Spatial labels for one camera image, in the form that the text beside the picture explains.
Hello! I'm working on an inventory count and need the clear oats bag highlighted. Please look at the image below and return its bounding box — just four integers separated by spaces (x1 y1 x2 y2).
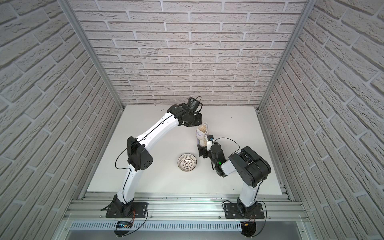
196 122 209 147

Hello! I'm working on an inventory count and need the patterned ceramic breakfast bowl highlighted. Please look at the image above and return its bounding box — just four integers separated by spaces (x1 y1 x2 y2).
177 153 197 172

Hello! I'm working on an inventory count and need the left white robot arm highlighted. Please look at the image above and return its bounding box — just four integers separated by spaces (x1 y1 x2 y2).
112 97 203 216

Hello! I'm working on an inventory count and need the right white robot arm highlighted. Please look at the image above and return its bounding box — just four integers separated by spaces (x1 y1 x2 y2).
198 143 272 216

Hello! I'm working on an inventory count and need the black round connector box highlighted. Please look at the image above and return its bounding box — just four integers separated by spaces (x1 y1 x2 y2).
241 222 257 238

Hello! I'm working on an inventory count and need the green circuit board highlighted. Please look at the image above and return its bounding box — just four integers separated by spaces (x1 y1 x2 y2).
116 221 133 230

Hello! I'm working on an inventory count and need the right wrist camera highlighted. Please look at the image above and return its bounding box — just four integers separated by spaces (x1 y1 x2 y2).
206 135 214 152

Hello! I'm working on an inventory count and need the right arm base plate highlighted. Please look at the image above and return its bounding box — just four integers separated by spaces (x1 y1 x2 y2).
223 202 265 220

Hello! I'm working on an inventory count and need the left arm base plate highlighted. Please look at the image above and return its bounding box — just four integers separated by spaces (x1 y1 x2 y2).
102 202 148 219

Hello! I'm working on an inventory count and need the right aluminium corner post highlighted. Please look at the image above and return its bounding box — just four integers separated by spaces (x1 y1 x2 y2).
257 0 317 114

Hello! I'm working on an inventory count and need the aluminium corner post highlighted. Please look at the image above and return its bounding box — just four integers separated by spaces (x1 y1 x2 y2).
257 0 317 114
58 0 124 112

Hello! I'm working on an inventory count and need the aluminium mounting rail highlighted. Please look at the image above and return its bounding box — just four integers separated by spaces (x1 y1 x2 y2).
64 192 310 222

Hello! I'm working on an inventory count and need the white slotted cable duct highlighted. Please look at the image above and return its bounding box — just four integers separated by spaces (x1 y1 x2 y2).
69 221 242 232

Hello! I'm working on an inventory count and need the left aluminium corner post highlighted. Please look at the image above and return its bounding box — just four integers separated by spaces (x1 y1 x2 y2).
58 0 124 112

